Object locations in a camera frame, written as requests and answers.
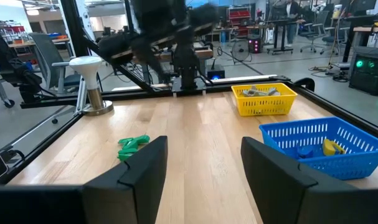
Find black bracket with cables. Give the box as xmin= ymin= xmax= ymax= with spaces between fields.
xmin=1 ymin=57 xmax=52 ymax=105

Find yellow stapler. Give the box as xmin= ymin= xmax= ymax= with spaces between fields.
xmin=321 ymin=138 xmax=346 ymax=157

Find green stapler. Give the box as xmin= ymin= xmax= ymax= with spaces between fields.
xmin=117 ymin=146 xmax=139 ymax=162
xmin=118 ymin=134 xmax=151 ymax=147

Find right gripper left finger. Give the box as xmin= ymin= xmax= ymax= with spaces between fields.
xmin=0 ymin=136 xmax=169 ymax=224

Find black floor fan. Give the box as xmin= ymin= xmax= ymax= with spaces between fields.
xmin=231 ymin=39 xmax=252 ymax=63

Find white plastic jug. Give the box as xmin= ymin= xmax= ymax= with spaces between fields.
xmin=331 ymin=3 xmax=343 ymax=19

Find wooden workbench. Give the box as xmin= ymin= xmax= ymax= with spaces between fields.
xmin=154 ymin=42 xmax=214 ymax=63

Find red storage shelving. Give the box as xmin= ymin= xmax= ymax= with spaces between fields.
xmin=227 ymin=6 xmax=252 ymax=37

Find black desk wooden top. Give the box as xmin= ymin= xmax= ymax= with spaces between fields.
xmin=341 ymin=14 xmax=378 ymax=63

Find person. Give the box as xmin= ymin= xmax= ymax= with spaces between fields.
xmin=283 ymin=0 xmax=301 ymax=47

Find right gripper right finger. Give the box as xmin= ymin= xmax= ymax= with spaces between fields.
xmin=240 ymin=136 xmax=378 ymax=224

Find dark office chair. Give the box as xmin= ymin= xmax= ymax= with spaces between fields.
xmin=321 ymin=26 xmax=347 ymax=57
xmin=299 ymin=11 xmax=328 ymax=54

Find yellow plastic basket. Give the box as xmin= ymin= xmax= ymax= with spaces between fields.
xmin=230 ymin=82 xmax=298 ymax=117

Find black metal table frame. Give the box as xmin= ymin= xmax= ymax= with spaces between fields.
xmin=0 ymin=0 xmax=378 ymax=185

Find grey office chair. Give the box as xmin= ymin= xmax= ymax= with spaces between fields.
xmin=29 ymin=32 xmax=83 ymax=94

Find white dome lamp brass base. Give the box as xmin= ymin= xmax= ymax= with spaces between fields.
xmin=69 ymin=55 xmax=114 ymax=117

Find floor cable bundle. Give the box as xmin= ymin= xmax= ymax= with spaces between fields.
xmin=308 ymin=62 xmax=350 ymax=83

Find black standing desk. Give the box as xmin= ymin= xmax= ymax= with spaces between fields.
xmin=265 ymin=19 xmax=306 ymax=56

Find small black box blue light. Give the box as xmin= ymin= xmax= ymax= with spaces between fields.
xmin=207 ymin=64 xmax=226 ymax=80

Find wooden table with bins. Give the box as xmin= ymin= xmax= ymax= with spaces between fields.
xmin=0 ymin=18 xmax=71 ymax=63

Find grey chair leg with caster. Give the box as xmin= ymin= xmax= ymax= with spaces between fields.
xmin=0 ymin=73 xmax=16 ymax=109

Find blue stapler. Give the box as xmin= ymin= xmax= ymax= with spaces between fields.
xmin=293 ymin=144 xmax=316 ymax=160

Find black computer with lights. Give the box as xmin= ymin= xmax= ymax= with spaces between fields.
xmin=247 ymin=36 xmax=263 ymax=54

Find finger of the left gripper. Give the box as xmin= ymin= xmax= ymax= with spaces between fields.
xmin=131 ymin=43 xmax=164 ymax=82
xmin=144 ymin=40 xmax=171 ymax=82

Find blue plastic basket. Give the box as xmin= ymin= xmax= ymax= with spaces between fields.
xmin=258 ymin=116 xmax=378 ymax=180

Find computer tower green fans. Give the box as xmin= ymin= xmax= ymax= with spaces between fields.
xmin=348 ymin=46 xmax=378 ymax=96

